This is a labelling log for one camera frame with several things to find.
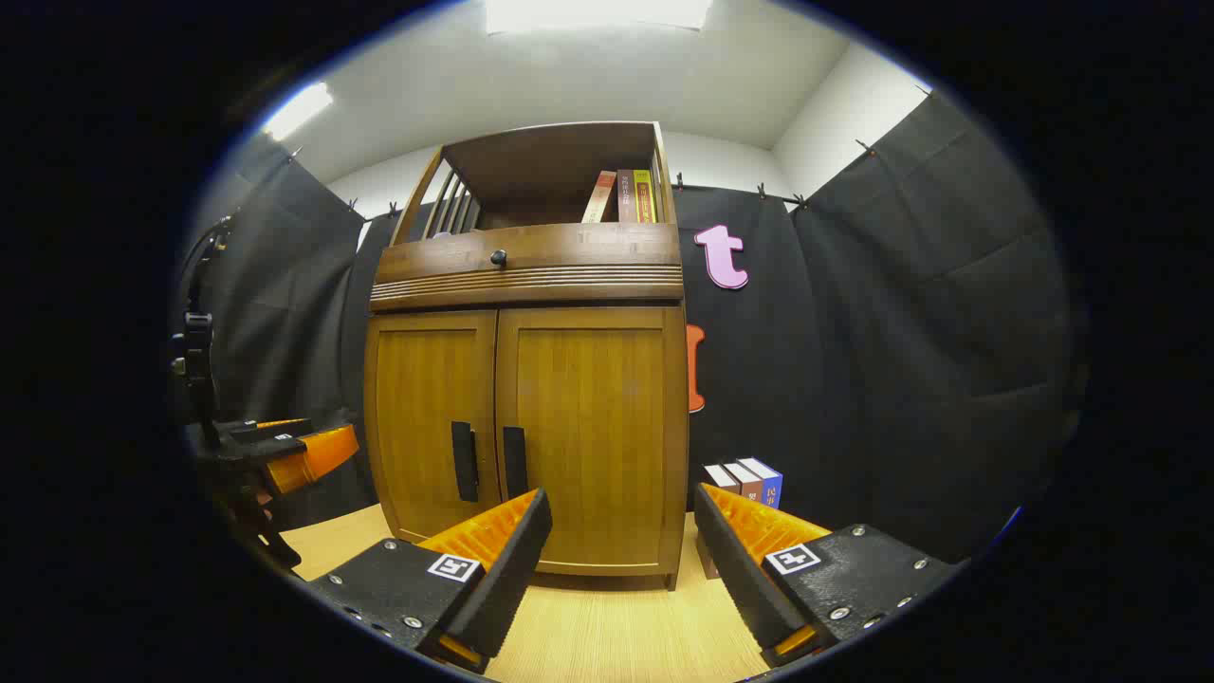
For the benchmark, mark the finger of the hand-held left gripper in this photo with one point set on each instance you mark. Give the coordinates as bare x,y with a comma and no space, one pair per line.
318,453
270,430

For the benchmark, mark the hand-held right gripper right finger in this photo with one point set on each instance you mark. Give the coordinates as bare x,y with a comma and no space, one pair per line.
740,579

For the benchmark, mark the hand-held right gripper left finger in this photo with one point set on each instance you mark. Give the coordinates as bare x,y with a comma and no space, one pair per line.
503,579

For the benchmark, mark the wooden shoe cabinet door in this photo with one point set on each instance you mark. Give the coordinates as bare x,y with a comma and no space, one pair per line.
417,408
597,417

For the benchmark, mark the wooden double-door shoe cabinet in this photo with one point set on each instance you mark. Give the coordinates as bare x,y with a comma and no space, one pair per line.
531,285

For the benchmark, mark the brown spine book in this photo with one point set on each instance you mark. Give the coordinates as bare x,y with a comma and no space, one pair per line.
744,479

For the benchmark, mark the blue and white book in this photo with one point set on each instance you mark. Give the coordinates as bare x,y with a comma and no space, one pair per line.
768,482

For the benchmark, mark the white and brown book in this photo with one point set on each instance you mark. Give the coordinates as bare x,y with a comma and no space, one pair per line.
719,477

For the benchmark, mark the black backdrop cloth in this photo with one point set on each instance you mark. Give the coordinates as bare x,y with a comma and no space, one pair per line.
901,332

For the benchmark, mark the small ceiling light panel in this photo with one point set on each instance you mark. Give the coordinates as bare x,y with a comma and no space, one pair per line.
297,111

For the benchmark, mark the wooden drawer with black knob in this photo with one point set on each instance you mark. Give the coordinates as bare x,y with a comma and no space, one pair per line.
588,251

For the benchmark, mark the red and cream book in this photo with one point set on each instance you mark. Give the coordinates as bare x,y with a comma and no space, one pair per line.
600,197

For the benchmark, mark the large ceiling light panel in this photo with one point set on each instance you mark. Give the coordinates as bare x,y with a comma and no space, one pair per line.
597,13

